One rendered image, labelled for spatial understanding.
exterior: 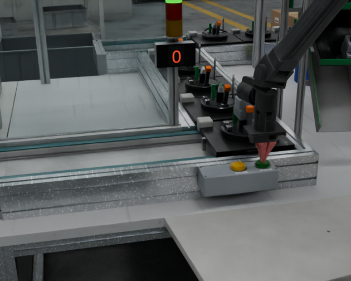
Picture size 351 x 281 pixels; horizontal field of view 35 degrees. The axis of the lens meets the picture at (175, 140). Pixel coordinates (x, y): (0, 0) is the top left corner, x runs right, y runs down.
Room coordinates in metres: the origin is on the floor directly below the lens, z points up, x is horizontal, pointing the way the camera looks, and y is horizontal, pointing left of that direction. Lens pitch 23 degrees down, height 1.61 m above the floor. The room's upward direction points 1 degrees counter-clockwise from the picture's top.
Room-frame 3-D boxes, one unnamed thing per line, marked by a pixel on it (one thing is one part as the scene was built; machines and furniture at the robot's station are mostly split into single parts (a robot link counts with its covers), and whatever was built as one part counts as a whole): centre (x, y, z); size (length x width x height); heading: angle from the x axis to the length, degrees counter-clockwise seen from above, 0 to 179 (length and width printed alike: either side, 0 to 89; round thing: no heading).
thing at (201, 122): (1.66, -0.10, 0.97); 0.05 x 0.05 x 0.04; 11
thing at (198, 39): (2.95, -0.22, 1.01); 0.24 x 0.24 x 0.13; 11
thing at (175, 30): (1.66, 0.00, 1.28); 0.05 x 0.05 x 0.05
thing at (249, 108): (1.54, -0.22, 1.04); 0.04 x 0.02 x 0.08; 11
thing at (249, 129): (1.37, -0.24, 1.09); 0.10 x 0.07 x 0.07; 101
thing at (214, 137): (1.58, -0.21, 0.96); 0.24 x 0.24 x 0.02; 11
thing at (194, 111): (1.83, -0.16, 1.01); 0.24 x 0.24 x 0.13; 11
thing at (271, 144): (1.36, -0.23, 1.02); 0.07 x 0.07 x 0.09; 11
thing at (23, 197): (1.38, 0.03, 0.91); 0.89 x 0.06 x 0.11; 101
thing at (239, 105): (1.59, -0.21, 1.06); 0.08 x 0.04 x 0.07; 11
